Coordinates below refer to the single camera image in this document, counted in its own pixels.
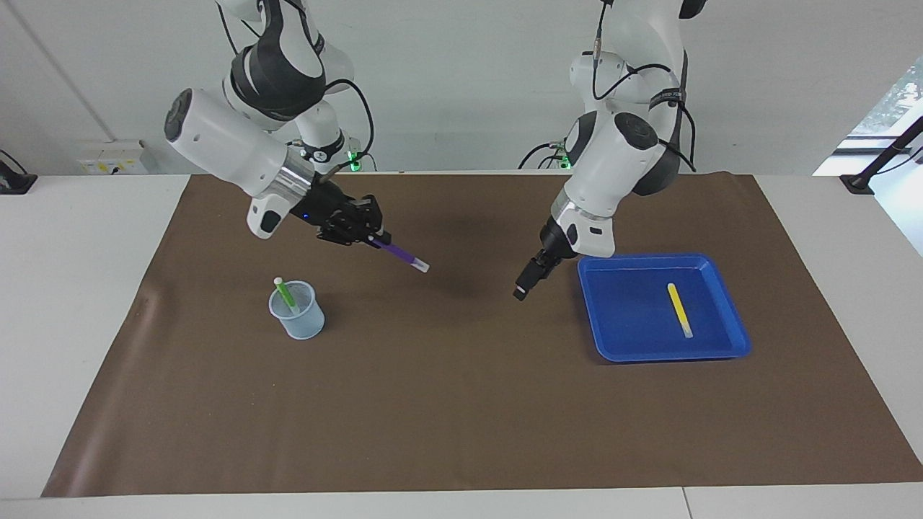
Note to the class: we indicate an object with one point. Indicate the blue plastic tray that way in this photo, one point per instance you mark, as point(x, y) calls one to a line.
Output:
point(627, 324)

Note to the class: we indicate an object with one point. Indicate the brown table mat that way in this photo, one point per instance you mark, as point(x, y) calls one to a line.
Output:
point(461, 404)

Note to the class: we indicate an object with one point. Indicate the purple pen white cap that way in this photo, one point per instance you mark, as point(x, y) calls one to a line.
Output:
point(400, 254)

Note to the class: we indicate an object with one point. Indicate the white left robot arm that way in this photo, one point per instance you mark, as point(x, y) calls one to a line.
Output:
point(613, 166)

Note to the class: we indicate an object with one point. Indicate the green pen white cap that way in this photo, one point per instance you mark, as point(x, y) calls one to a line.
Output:
point(285, 294)

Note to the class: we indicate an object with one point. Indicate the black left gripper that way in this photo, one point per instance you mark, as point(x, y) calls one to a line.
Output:
point(557, 241)

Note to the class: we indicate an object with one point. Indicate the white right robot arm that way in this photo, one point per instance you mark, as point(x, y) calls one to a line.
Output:
point(223, 144)

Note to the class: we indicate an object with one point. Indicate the silver mesh pen cup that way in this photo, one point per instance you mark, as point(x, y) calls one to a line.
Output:
point(299, 324)

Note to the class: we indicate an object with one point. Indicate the yellow pen white cap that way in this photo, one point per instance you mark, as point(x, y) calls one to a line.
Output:
point(679, 308)

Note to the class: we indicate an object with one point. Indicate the bright window with foliage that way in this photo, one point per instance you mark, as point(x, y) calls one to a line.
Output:
point(894, 101)

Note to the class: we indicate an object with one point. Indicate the white wall socket box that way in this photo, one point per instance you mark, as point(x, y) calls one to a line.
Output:
point(115, 158)

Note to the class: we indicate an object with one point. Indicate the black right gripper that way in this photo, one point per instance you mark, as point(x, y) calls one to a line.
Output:
point(324, 209)

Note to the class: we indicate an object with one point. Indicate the black clamp stand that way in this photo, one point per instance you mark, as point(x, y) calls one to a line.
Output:
point(862, 180)
point(16, 180)

